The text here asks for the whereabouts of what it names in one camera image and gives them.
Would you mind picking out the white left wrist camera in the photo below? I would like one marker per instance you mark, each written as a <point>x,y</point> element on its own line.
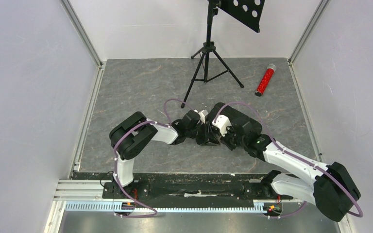
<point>203,114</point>

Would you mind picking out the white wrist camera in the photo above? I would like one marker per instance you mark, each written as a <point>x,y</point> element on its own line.
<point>203,114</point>
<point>222,123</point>

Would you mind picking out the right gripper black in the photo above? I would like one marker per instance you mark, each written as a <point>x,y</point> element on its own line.
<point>220,134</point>

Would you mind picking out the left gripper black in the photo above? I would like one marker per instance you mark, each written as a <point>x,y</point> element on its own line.
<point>208,138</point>

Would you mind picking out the black plastic tool case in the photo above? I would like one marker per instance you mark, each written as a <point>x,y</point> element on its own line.
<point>239,118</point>

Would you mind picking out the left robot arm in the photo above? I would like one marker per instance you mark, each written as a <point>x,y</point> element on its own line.
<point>132,135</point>

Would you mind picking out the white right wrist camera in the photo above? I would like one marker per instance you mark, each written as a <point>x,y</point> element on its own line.
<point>222,123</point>

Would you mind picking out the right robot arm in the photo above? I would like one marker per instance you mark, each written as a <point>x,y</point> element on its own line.
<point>329,187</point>

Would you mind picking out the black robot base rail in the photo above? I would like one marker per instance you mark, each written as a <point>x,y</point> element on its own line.
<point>192,190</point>

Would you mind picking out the black music stand tripod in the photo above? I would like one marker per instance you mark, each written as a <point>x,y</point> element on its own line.
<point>247,12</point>

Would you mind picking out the red glitter tube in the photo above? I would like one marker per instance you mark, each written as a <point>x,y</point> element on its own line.
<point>271,68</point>

